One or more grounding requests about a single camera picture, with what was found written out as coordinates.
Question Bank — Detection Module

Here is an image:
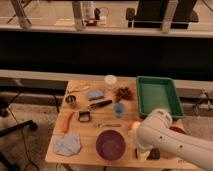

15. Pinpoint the silver fork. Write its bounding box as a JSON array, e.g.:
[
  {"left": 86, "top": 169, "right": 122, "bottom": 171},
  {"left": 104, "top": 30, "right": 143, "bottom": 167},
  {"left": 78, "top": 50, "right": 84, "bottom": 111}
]
[{"left": 93, "top": 123, "right": 121, "bottom": 128}]

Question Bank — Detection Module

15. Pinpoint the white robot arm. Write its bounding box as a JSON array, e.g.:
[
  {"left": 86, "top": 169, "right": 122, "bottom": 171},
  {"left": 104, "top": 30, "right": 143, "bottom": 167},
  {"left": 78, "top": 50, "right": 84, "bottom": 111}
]
[{"left": 134, "top": 108, "right": 213, "bottom": 171}]

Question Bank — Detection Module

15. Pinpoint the blue plastic cup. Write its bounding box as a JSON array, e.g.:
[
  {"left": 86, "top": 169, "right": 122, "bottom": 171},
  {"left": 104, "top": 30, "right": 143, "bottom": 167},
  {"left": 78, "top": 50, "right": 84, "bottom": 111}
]
[{"left": 113, "top": 103, "right": 126, "bottom": 118}]

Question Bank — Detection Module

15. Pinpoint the small metal cup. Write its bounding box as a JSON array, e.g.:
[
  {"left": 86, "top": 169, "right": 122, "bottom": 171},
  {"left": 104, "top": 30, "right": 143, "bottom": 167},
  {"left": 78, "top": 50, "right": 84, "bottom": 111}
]
[{"left": 65, "top": 95, "right": 76, "bottom": 108}]

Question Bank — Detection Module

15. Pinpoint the black rectangular remote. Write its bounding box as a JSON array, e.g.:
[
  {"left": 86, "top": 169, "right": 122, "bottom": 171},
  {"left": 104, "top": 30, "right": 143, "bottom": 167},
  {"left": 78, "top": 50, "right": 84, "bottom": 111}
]
[{"left": 147, "top": 148, "right": 160, "bottom": 160}]

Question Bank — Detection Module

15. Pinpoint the apple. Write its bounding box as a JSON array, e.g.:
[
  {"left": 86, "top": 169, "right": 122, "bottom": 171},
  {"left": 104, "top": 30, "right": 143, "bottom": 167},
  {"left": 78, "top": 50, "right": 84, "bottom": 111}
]
[{"left": 130, "top": 121, "right": 140, "bottom": 130}]

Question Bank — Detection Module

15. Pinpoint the purple bowl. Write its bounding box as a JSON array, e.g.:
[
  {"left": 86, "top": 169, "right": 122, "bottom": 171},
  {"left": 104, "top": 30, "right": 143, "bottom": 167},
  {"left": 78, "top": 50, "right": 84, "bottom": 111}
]
[{"left": 96, "top": 130, "right": 126, "bottom": 161}]

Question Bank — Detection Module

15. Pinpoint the red-brown bowl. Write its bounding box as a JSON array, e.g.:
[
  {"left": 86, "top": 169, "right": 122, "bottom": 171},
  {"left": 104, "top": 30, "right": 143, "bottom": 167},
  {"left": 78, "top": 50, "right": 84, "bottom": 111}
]
[{"left": 170, "top": 126, "right": 186, "bottom": 134}]

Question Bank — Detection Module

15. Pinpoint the green plastic tray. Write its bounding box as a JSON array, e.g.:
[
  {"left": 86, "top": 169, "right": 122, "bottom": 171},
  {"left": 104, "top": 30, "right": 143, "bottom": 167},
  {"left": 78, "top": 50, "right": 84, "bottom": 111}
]
[{"left": 136, "top": 76, "right": 184, "bottom": 121}]

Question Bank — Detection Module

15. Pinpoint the pine cone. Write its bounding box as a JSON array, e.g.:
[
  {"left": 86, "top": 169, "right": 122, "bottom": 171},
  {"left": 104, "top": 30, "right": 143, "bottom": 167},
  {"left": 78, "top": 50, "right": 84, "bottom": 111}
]
[{"left": 115, "top": 87, "right": 133, "bottom": 102}]

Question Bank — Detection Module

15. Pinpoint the black square tin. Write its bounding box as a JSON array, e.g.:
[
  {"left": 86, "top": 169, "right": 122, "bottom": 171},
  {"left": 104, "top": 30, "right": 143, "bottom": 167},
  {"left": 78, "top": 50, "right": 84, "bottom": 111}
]
[{"left": 78, "top": 111, "right": 90, "bottom": 122}]

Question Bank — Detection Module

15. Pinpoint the blue folded cloth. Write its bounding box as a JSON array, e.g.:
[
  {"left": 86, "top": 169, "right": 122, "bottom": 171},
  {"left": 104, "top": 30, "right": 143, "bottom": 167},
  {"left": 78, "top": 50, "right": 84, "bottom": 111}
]
[{"left": 53, "top": 133, "right": 81, "bottom": 157}]

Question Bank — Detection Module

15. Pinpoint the blue sponge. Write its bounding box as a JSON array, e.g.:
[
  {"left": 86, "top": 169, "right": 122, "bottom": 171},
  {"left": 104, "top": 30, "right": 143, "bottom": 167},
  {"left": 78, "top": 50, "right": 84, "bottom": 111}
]
[{"left": 87, "top": 90, "right": 104, "bottom": 101}]

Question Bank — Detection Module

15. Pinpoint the white round container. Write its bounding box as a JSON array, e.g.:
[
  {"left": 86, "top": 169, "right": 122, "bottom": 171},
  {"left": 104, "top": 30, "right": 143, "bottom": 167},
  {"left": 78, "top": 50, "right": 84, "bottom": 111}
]
[{"left": 104, "top": 75, "right": 117, "bottom": 90}]

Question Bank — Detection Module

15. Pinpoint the orange carrot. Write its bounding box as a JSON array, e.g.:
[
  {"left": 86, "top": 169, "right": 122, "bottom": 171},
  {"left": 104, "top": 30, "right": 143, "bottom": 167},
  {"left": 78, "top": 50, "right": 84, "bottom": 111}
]
[{"left": 62, "top": 112, "right": 75, "bottom": 133}]

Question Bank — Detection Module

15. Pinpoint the banana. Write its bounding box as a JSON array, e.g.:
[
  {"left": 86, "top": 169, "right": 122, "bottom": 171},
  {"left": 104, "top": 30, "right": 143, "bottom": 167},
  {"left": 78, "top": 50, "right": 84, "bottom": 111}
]
[{"left": 67, "top": 85, "right": 90, "bottom": 93}]

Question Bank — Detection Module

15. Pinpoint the black handled tool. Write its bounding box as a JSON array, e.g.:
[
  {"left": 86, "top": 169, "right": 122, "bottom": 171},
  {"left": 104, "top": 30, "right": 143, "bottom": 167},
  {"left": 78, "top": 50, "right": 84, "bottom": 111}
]
[{"left": 88, "top": 100, "right": 112, "bottom": 110}]

